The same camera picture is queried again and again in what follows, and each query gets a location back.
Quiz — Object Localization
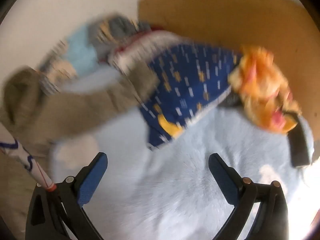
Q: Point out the navy star-print pillow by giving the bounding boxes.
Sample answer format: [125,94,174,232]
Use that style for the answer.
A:
[139,42,243,151]

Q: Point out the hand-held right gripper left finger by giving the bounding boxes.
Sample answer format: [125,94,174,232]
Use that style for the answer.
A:
[25,152,108,240]

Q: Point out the white sleeved cable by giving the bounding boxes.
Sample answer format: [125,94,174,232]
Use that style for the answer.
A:
[0,121,57,193]

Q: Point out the orange plush toy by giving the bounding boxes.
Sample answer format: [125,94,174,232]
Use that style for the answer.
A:
[229,45,302,135]

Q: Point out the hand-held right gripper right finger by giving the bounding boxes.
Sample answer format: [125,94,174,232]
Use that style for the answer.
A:
[208,153,293,240]

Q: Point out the black strap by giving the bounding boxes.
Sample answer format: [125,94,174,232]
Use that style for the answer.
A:
[287,115,313,168]

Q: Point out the khaki quilted jacket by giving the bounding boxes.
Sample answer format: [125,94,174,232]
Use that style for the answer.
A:
[0,61,161,232]

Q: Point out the wooden headboard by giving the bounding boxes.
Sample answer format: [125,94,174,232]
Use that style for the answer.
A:
[137,0,318,121]

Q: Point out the light blue bed sheet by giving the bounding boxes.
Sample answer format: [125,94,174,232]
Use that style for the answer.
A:
[49,62,320,240]

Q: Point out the patchwork printed blanket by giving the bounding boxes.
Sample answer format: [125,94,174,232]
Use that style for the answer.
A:
[37,16,153,96]

